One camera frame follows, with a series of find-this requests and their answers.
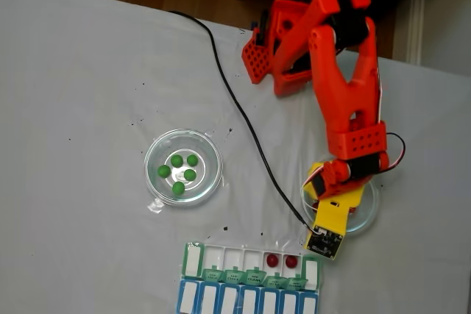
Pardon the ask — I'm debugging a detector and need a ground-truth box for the clear glass bowl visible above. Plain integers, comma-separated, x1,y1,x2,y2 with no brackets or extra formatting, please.
300,177,380,234
143,128,224,208

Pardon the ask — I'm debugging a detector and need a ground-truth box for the green weekly pill organizer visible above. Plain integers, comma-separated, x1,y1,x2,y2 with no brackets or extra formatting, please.
183,241,322,291

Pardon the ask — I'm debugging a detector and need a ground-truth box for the white door trim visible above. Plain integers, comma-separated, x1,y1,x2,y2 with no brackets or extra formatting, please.
406,0,430,67

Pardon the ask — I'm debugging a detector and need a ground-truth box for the blue weekly pill organizer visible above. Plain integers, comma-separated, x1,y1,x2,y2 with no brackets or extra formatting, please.
177,279,319,314

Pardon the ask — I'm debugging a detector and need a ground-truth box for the red white black servo wire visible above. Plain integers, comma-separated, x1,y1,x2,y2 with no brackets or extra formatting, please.
300,179,317,223
373,60,388,124
382,132,407,174

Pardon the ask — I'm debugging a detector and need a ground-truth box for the black camera cable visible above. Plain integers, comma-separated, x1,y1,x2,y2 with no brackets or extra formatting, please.
168,10,321,236

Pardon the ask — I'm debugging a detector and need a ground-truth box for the black camera circuit board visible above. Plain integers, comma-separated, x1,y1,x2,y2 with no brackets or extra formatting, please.
307,231,344,259

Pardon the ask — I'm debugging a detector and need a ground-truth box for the orange perforated base bracket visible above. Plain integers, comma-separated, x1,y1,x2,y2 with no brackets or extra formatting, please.
241,30,275,85

